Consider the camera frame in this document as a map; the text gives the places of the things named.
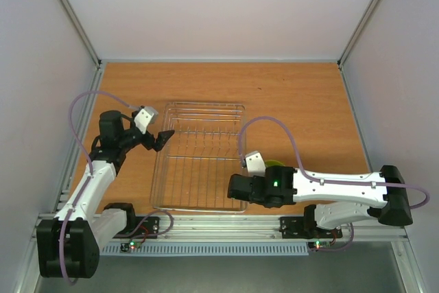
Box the yellow-green bowl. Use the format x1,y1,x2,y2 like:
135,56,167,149
264,160,284,167

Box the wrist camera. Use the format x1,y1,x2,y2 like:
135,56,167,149
134,106,158,134
241,151,266,177

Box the wire dish rack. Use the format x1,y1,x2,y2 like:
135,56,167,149
150,102,247,213

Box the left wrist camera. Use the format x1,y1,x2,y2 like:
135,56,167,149
134,106,158,134

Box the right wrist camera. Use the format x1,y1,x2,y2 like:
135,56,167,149
241,151,266,177

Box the slotted cable duct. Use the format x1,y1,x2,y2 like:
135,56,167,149
101,242,309,257

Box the circuit board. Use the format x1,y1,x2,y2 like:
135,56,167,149
308,240,331,250
119,242,142,253

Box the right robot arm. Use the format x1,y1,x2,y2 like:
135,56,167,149
227,165,413,236

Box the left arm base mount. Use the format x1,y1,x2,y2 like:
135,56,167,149
114,216,160,239

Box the right circuit board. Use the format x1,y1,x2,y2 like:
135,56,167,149
308,240,331,250

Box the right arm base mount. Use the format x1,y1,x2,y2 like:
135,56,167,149
279,216,343,239

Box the left circuit board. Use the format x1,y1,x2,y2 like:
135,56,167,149
119,242,142,253

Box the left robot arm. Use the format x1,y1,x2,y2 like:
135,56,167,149
36,107,174,283

